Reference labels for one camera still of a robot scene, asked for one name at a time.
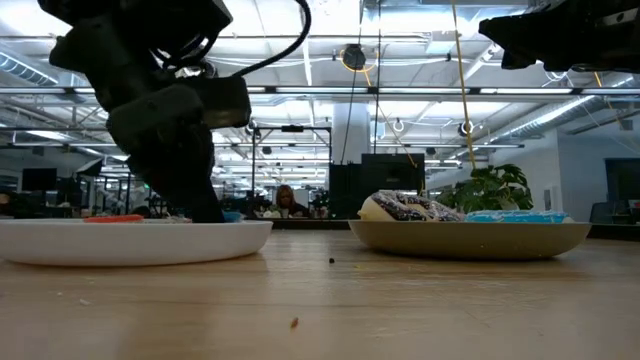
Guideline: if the tan plate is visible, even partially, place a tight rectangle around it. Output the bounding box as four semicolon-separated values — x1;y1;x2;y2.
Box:
348;220;593;261

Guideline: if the long light bar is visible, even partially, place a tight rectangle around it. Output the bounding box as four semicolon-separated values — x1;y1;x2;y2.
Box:
248;85;640;97

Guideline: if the large blue frosted donut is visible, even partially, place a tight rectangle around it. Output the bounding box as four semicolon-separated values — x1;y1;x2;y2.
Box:
463;209;576;225

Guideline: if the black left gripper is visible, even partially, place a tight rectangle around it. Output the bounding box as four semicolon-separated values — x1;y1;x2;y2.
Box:
48;28;227;224

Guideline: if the black metal rig frame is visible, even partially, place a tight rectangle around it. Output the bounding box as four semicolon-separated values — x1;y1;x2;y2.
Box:
251;125;333;221

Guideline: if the black power cable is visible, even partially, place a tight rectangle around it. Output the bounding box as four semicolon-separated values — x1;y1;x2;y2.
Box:
372;0;384;156

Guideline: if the large chocolate sprinkled donut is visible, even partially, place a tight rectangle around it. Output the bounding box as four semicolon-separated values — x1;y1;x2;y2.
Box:
356;189;467;223

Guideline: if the silver ventilation duct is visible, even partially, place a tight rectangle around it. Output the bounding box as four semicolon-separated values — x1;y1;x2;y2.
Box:
492;94;640;146

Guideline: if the large black monitor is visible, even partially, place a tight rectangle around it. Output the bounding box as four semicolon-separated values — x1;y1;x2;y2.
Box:
603;157;640;204

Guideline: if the green potted plant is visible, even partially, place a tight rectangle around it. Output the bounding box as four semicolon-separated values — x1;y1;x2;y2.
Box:
435;163;534;214

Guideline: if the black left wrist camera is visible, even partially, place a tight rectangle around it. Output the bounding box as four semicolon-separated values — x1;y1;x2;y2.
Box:
197;74;252;130

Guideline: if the yellow cable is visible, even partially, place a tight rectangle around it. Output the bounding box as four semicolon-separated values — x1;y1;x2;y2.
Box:
450;0;477;171

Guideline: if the person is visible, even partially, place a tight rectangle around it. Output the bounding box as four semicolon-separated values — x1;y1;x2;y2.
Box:
273;183;310;219

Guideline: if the small red frosted donut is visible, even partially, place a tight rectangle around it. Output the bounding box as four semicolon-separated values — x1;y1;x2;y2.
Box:
83;214;145;224

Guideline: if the black computer case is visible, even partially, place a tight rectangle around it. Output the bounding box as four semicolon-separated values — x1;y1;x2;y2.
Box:
328;152;427;221

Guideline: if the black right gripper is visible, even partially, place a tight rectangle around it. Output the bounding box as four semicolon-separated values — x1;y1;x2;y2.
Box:
478;0;640;74

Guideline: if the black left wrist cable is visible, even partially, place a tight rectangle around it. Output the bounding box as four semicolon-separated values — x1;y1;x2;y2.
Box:
149;0;313;81

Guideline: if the white building pillar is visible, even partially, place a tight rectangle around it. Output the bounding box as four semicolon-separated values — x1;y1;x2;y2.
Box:
331;102;372;166

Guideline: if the white plate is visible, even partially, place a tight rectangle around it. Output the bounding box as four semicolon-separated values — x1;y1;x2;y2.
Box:
0;218;274;267

